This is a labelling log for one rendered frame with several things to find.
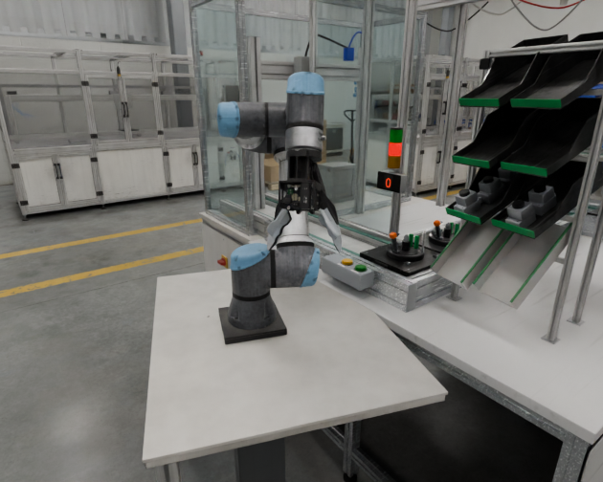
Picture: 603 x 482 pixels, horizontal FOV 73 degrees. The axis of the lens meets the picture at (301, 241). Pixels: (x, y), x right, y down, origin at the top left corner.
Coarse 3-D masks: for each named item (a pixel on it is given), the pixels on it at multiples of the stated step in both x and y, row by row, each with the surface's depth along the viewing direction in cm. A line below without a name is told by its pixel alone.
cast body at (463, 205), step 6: (462, 192) 121; (468, 192) 120; (474, 192) 121; (456, 198) 123; (462, 198) 121; (468, 198) 120; (474, 198) 121; (480, 198) 124; (462, 204) 122; (468, 204) 121; (474, 204) 122; (462, 210) 122; (468, 210) 122; (474, 210) 123
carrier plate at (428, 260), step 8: (376, 248) 161; (384, 248) 161; (424, 248) 161; (360, 256) 157; (368, 256) 153; (376, 256) 153; (384, 256) 153; (424, 256) 153; (432, 256) 153; (392, 264) 146; (400, 264) 146; (416, 264) 146; (424, 264) 146; (400, 272) 142; (408, 272) 140; (416, 272) 142
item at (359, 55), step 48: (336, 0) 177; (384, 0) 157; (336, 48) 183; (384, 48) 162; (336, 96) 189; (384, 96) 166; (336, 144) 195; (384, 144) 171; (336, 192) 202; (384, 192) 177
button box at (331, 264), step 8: (328, 256) 156; (336, 256) 156; (328, 264) 153; (336, 264) 149; (352, 264) 148; (328, 272) 154; (336, 272) 150; (344, 272) 146; (352, 272) 143; (360, 272) 142; (368, 272) 142; (344, 280) 147; (352, 280) 144; (360, 280) 141; (368, 280) 143; (360, 288) 142
